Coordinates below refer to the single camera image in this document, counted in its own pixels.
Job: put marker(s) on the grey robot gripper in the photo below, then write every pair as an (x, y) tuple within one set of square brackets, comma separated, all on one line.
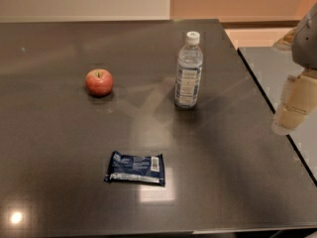
[(306, 47)]

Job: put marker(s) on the clear plastic water bottle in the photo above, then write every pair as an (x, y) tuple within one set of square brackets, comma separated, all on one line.
[(188, 72)]

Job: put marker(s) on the blue snack bar wrapper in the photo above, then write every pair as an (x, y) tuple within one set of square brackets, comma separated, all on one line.
[(148, 170)]

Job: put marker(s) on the red apple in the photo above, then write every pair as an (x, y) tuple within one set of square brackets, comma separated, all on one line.
[(99, 82)]

